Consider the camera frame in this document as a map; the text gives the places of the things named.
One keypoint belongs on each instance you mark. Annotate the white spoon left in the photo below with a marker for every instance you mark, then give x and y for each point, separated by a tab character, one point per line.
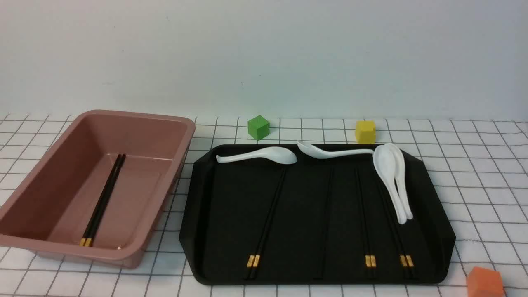
276	154

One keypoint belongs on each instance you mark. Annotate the white spoon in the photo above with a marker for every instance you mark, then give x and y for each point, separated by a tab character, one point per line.
400	178
276	154
316	152
385	166

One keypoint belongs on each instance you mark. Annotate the green cube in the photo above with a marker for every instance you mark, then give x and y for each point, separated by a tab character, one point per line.
258	127

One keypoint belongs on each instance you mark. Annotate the white spoon middle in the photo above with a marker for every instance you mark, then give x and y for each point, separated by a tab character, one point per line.
316	152

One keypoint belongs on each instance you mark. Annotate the black serving tray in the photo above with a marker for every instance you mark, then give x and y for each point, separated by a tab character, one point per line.
259	222

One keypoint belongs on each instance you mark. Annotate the yellow cube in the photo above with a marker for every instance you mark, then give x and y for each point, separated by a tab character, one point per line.
365	132

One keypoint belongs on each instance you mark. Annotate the white spoon right front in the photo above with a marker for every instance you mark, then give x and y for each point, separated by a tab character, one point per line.
385	166

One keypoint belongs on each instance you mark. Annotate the white spoon right back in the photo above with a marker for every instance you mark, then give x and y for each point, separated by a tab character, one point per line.
400	178

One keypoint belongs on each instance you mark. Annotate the black chopstick in bin right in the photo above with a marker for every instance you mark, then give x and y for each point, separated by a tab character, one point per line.
96	225

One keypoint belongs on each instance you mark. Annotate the black chopstick in bin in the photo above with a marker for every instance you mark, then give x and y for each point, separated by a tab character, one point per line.
103	195
96	225

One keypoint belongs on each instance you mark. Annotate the black chopstick in bin left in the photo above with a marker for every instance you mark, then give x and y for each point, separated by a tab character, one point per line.
103	195

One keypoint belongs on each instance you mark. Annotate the pink plastic bin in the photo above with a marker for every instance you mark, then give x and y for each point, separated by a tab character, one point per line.
49	211

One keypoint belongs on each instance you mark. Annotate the orange cube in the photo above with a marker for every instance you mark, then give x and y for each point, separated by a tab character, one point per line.
482	282

